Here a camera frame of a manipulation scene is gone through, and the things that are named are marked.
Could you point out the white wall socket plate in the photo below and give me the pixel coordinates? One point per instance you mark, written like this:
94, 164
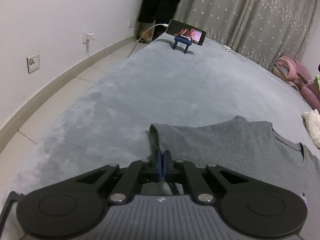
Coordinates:
33, 63

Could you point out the white wall charger plug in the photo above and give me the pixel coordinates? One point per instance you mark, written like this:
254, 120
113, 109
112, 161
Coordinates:
88, 37

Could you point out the grey patterned curtain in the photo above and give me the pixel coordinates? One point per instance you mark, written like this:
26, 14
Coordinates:
260, 30

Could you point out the black hanging garment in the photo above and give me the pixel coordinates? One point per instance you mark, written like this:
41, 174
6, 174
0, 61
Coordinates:
159, 11

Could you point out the cream plush item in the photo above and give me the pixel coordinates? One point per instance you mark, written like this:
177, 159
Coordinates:
312, 122

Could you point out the smartphone showing video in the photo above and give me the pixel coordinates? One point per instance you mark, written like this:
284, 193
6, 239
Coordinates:
188, 32

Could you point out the blue phone stand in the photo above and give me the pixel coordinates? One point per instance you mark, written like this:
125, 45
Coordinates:
179, 39

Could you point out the pink folded blanket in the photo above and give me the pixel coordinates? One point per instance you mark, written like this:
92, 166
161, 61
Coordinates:
295, 74

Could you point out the grey t-shirt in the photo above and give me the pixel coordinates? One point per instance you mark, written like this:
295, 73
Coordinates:
252, 148

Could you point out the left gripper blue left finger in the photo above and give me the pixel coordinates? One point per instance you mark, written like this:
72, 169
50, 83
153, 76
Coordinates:
158, 164

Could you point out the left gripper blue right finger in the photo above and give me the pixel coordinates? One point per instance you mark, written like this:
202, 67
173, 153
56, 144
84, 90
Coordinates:
166, 164

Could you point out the grey-blue bed blanket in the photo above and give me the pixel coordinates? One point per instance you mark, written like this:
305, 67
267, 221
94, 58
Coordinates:
158, 85

